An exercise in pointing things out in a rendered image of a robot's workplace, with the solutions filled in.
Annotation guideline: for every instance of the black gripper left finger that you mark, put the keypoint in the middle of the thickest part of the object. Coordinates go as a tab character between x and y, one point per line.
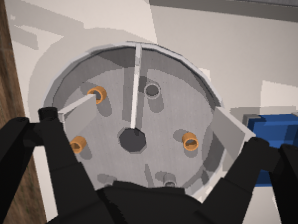
75	196

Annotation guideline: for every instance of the grey round table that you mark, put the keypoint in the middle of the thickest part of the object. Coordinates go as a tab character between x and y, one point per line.
134	138

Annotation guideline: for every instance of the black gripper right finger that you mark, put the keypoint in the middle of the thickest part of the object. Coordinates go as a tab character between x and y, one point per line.
228	201

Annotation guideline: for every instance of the blue crate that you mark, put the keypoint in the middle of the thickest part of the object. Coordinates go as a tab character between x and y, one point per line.
283	129

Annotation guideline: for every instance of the grey metal bushing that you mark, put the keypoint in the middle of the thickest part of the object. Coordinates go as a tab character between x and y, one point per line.
149	95
109	180
169	179

